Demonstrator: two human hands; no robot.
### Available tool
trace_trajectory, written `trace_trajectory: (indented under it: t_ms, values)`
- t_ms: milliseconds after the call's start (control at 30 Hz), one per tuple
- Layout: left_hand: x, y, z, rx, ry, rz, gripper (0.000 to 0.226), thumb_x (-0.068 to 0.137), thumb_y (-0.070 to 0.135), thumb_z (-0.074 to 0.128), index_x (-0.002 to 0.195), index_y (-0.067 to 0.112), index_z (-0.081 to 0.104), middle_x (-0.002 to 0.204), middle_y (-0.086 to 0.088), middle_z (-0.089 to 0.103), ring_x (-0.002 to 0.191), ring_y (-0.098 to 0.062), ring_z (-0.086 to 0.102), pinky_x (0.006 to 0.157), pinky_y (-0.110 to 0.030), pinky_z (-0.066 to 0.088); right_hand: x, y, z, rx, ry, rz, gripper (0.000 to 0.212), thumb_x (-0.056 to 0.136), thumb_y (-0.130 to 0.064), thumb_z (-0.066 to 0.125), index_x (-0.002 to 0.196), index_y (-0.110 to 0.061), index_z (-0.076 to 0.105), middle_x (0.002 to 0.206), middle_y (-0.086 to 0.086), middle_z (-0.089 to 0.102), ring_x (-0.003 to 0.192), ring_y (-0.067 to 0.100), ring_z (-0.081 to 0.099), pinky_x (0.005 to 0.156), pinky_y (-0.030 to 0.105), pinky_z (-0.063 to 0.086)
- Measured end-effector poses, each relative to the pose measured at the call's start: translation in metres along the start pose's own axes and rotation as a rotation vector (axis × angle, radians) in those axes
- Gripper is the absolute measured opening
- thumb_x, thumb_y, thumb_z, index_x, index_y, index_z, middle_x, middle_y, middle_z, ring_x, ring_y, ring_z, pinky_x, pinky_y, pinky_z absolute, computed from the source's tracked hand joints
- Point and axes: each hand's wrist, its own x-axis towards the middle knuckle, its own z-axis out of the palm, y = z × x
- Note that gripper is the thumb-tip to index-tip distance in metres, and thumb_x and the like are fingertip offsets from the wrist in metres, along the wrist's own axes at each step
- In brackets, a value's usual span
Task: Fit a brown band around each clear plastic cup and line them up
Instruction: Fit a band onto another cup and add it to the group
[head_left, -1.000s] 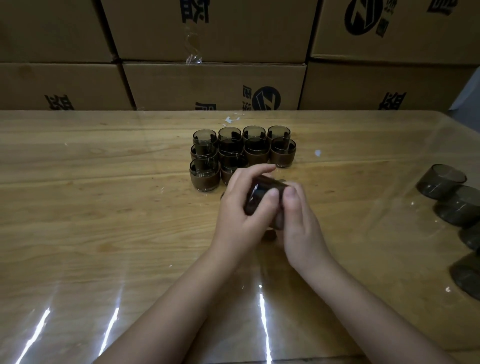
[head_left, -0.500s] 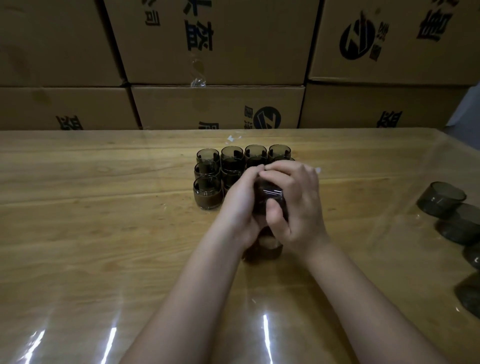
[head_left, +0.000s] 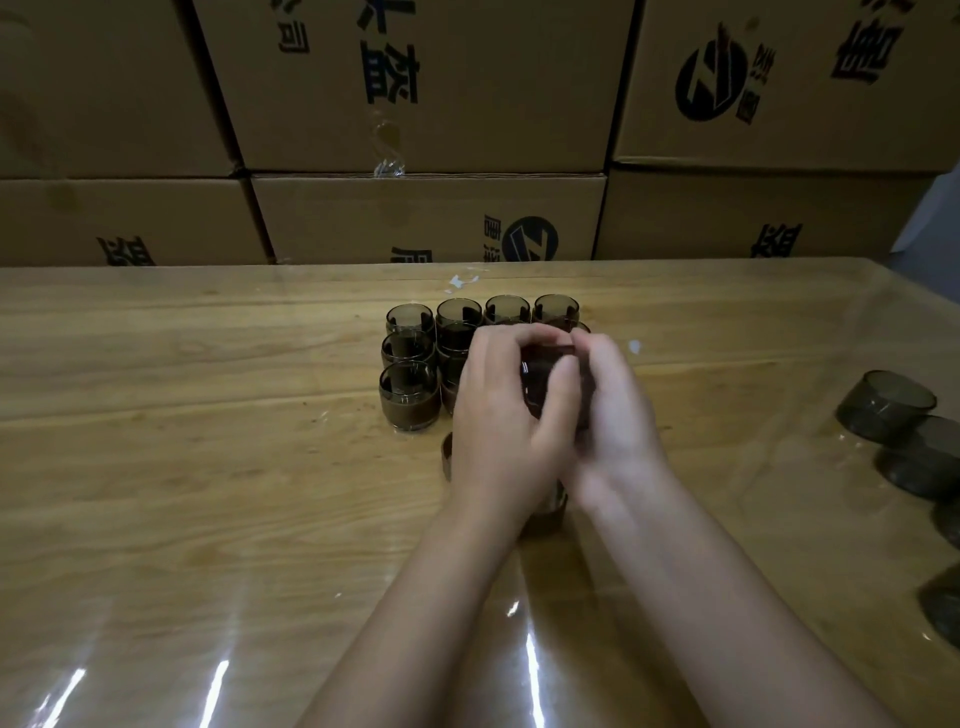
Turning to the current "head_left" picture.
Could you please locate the person's right hand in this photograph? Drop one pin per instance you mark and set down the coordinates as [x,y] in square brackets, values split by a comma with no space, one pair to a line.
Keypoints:
[622,442]

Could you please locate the person's left hand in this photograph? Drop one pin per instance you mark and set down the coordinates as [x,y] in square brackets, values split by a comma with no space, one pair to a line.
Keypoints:
[502,450]

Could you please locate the pile of brown sleeve rings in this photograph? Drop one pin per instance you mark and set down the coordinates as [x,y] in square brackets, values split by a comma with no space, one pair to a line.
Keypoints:
[547,517]

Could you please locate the brown ring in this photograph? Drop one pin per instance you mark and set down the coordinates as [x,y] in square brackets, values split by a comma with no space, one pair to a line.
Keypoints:
[409,414]

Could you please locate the cluster of smoky glass cups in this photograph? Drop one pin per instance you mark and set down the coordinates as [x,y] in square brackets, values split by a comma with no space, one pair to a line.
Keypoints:
[885,405]

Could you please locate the person's left forearm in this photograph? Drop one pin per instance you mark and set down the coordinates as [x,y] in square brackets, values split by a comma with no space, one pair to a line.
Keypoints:
[420,637]

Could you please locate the person's right forearm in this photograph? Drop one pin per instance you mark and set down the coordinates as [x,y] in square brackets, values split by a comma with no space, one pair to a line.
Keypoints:
[735,622]

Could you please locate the white paper scrap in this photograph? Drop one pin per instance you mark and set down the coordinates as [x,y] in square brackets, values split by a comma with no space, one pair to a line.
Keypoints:
[459,281]

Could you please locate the stack of brown cardboard boxes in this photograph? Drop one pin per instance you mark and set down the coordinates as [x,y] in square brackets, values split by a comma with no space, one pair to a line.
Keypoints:
[427,217]

